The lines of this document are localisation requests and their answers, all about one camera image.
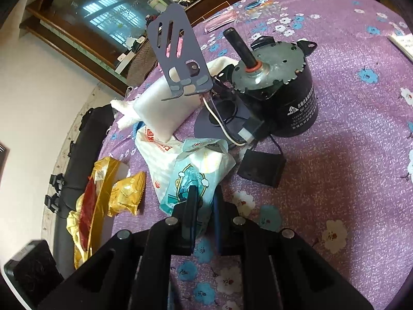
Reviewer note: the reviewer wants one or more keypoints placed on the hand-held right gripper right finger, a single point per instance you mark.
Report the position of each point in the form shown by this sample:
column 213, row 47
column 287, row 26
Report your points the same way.
column 217, row 229

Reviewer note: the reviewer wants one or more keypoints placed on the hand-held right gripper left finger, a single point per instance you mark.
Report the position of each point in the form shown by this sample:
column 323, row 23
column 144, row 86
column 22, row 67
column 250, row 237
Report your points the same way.
column 192, row 216

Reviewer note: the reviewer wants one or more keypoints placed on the blue patterned tissue pack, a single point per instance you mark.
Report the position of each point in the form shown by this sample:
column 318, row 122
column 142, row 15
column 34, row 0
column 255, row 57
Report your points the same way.
column 193, row 168

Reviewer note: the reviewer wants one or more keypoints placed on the white packet with red label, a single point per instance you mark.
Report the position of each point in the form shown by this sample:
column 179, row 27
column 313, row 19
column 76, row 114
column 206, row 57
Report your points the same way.
column 161, row 164

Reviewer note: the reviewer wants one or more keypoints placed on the yellow snack packet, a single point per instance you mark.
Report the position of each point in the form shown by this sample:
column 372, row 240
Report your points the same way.
column 127, row 193

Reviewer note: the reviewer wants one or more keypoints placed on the gold cardboard box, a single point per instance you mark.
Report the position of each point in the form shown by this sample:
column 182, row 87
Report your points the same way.
column 100, row 206

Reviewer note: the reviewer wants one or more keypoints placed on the small black capacitor box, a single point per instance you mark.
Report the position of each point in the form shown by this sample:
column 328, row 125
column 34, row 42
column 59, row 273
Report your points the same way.
column 261, row 168

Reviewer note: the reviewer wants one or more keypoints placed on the long black bag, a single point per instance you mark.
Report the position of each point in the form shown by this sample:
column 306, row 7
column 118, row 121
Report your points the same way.
column 84, row 155

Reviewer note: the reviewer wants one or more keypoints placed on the black electric motor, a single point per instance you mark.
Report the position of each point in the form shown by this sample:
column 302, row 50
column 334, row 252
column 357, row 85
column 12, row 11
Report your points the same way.
column 284, row 90

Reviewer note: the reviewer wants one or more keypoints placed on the brown cloth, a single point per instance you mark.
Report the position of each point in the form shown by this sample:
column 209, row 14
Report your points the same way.
column 142, row 64

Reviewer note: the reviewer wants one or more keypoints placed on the grey metal phone stand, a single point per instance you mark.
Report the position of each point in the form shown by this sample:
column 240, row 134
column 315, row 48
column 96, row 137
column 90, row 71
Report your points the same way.
column 184, row 55

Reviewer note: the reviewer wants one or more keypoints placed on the pink face mask pack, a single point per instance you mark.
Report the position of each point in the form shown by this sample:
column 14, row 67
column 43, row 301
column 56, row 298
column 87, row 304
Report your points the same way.
column 222, row 21

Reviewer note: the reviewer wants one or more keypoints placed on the clear packet of blue items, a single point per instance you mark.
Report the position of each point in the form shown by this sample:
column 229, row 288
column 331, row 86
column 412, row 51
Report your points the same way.
column 261, row 5

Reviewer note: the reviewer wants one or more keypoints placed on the wooden glass cabinet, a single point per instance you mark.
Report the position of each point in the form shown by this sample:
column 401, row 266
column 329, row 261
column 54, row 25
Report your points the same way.
column 64, row 32

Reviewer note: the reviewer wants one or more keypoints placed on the white notebook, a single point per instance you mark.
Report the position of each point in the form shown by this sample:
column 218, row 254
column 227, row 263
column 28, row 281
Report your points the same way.
column 403, row 46

